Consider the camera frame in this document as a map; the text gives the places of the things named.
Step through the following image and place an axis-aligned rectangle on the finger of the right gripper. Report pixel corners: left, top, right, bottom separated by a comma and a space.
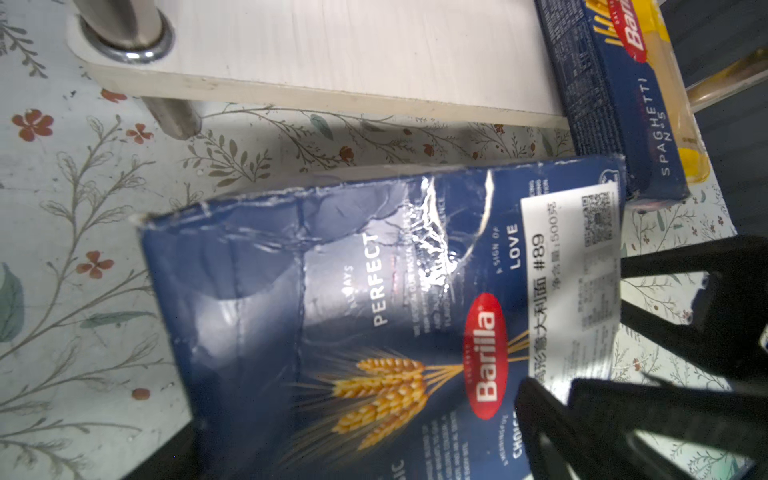
621, 235, 767, 381
568, 379, 767, 462

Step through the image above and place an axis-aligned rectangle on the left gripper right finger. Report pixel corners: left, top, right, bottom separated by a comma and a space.
515, 378, 605, 479

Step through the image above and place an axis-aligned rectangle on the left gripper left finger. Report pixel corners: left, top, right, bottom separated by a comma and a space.
124, 421, 201, 480

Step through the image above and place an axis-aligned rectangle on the dark blue pasta box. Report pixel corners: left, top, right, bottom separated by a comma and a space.
139, 155, 626, 479

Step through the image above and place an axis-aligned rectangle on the blue Barilla spaghetti box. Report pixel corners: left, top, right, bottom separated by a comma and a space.
535, 1, 689, 210

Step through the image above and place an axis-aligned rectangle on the yellow Pastatime spaghetti bag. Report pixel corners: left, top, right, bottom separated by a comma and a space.
632, 0, 711, 184

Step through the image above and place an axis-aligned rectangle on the white two-tier shelf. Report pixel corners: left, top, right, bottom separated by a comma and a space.
67, 1, 568, 129

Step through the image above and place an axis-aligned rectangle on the floral table mat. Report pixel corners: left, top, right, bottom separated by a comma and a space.
0, 0, 751, 480

